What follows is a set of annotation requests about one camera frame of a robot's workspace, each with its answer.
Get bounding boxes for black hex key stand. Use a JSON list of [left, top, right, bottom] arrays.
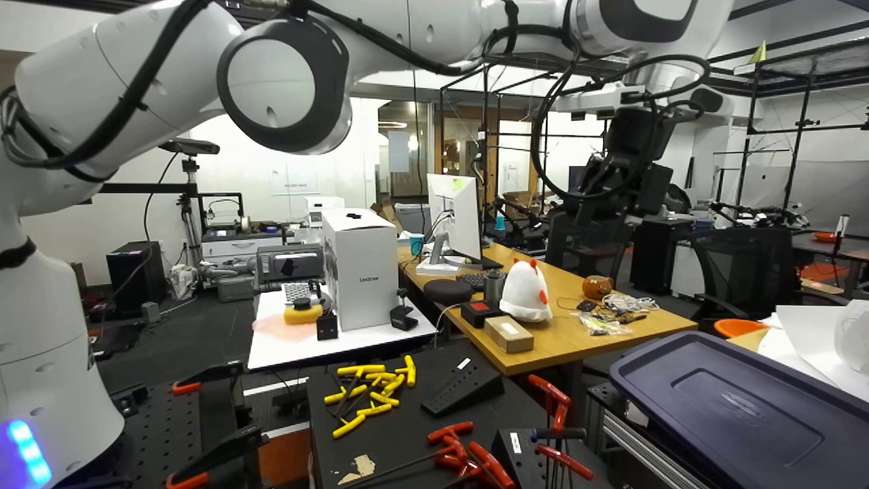
[[417, 351, 508, 420], [488, 427, 562, 489]]

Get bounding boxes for tan tape scrap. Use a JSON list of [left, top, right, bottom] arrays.
[[333, 450, 381, 489]]

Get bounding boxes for grey metal frame cart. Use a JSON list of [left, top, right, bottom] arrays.
[[580, 377, 690, 489]]

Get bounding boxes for black and red bar clamp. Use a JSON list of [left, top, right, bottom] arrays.
[[162, 420, 265, 489]]

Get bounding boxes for small black box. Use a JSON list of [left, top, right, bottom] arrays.
[[315, 308, 343, 343]]

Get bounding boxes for orange plate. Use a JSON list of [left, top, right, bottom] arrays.
[[710, 314, 770, 343]]

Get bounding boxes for black box with red label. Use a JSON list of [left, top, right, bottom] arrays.
[[459, 299, 503, 331]]

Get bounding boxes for small black monitor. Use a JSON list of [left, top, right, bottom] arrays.
[[196, 189, 246, 241]]

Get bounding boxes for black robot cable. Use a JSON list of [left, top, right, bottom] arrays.
[[527, 51, 717, 203]]

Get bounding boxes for black camera on tripod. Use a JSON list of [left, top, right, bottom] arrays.
[[144, 134, 223, 274]]

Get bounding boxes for white computer case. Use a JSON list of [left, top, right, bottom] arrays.
[[317, 207, 401, 335]]

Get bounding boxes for black speaker box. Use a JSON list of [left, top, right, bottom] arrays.
[[102, 236, 170, 318]]

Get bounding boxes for orange round object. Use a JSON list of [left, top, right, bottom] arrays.
[[577, 272, 617, 303]]

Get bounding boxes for green sticky note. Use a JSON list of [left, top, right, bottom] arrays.
[[440, 174, 478, 198]]

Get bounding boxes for wooden desk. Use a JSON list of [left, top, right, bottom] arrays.
[[394, 240, 701, 375]]

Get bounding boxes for white computer monitor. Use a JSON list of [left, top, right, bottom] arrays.
[[413, 170, 486, 279]]

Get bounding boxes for yellow sponge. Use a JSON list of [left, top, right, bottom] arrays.
[[279, 302, 326, 328]]

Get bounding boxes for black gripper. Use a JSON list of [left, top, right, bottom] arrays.
[[576, 105, 678, 226]]

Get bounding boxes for black mesh office chair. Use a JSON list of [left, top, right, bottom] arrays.
[[690, 219, 800, 320]]

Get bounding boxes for small cardboard box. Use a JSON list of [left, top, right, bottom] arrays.
[[480, 313, 537, 356]]

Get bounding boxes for pile of plastic packets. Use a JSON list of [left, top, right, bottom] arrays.
[[572, 287, 652, 340]]

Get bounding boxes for white base board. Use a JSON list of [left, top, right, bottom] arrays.
[[243, 286, 440, 375]]

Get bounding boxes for white dome-shaped object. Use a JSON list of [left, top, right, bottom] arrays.
[[496, 255, 557, 328]]

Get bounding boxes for black cylinder speaker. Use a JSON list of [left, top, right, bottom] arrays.
[[480, 267, 508, 313]]

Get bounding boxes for black round cushion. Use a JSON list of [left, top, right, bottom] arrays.
[[420, 278, 476, 308]]

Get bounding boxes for small grey box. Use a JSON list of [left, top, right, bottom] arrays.
[[211, 272, 258, 303]]

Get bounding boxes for grey electronics box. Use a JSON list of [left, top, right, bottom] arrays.
[[253, 241, 329, 287]]

